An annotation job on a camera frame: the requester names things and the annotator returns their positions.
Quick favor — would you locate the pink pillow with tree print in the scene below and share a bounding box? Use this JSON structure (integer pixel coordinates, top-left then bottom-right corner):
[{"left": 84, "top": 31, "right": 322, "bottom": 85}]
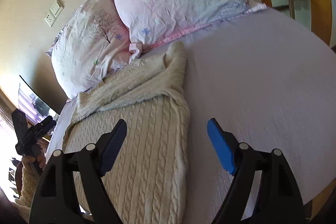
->
[{"left": 46, "top": 0, "right": 131, "bottom": 99}]

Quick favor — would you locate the person's left hand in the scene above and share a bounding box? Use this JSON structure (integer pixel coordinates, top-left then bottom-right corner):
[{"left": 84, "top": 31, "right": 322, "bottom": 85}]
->
[{"left": 22, "top": 145, "right": 46, "bottom": 174}]

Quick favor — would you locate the framed picture on wall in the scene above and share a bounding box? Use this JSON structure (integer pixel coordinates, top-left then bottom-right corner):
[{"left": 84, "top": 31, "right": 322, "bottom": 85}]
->
[{"left": 18, "top": 76, "right": 59, "bottom": 124}]

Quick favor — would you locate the lavender bed sheet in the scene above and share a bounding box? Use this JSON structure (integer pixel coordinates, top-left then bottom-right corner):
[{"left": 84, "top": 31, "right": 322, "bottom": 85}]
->
[{"left": 47, "top": 9, "right": 335, "bottom": 223}]

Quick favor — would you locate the cream cable knit sweater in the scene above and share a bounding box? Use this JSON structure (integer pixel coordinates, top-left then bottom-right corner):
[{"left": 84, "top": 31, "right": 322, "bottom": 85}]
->
[{"left": 62, "top": 42, "right": 190, "bottom": 223}]

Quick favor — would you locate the white wall switch plate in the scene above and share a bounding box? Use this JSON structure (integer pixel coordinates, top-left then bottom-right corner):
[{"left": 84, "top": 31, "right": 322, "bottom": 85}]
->
[{"left": 50, "top": 0, "right": 64, "bottom": 18}]

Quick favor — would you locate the white wall socket plate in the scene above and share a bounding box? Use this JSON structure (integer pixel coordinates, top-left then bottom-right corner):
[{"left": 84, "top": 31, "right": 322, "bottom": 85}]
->
[{"left": 45, "top": 11, "right": 56, "bottom": 27}]

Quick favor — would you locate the cream fleece jacket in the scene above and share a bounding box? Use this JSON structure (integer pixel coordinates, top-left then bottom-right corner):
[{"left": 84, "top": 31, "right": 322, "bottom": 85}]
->
[{"left": 12, "top": 167, "right": 38, "bottom": 223}]

